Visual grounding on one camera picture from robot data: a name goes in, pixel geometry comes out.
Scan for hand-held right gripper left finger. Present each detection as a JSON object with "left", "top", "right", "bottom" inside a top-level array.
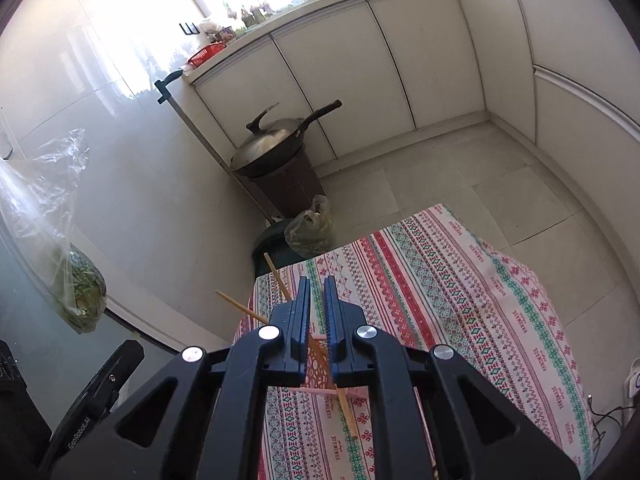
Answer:
[{"left": 50, "top": 276, "right": 313, "bottom": 480}]

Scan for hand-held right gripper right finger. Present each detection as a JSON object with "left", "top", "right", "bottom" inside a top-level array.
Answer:
[{"left": 323, "top": 275, "right": 581, "bottom": 480}]

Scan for pink lattice utensil holder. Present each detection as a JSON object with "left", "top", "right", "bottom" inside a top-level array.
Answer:
[{"left": 299, "top": 332, "right": 372, "bottom": 403}]

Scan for long bamboo chopstick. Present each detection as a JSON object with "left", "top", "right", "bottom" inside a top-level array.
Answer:
[
  {"left": 263, "top": 252, "right": 360, "bottom": 438},
  {"left": 215, "top": 290, "right": 269, "bottom": 325}
]

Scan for small plastic bag of greens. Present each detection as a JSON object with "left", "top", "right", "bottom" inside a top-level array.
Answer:
[{"left": 284, "top": 195, "right": 333, "bottom": 261}]

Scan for dark green dustpan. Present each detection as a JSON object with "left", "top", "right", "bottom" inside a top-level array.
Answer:
[{"left": 251, "top": 218, "right": 306, "bottom": 278}]

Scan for large clear bag of greens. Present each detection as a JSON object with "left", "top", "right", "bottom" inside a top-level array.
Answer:
[{"left": 0, "top": 129, "right": 108, "bottom": 335}]

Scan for patterned red green tablecloth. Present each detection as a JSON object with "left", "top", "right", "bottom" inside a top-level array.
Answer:
[{"left": 232, "top": 203, "right": 596, "bottom": 480}]

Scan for brown round stand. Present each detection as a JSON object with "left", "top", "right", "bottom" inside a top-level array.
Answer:
[{"left": 250, "top": 147, "right": 326, "bottom": 221}]

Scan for steel wok lid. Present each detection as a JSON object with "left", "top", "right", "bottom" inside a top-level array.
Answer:
[{"left": 231, "top": 102, "right": 304, "bottom": 168}]

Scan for white kitchen cabinets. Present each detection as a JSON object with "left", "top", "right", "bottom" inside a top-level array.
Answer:
[{"left": 182, "top": 0, "right": 640, "bottom": 241}]

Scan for red plastic basket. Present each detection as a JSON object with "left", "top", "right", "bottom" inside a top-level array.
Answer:
[{"left": 187, "top": 42, "right": 226, "bottom": 67}]

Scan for row of small bottles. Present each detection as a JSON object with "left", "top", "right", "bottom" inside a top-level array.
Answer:
[{"left": 200, "top": 2, "right": 275, "bottom": 43}]

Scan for dark wok with handle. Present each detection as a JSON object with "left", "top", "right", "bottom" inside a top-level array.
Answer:
[{"left": 230, "top": 100, "right": 343, "bottom": 178}]

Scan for metal rod with black handle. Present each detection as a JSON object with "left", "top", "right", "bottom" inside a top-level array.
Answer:
[{"left": 154, "top": 69, "right": 281, "bottom": 223}]

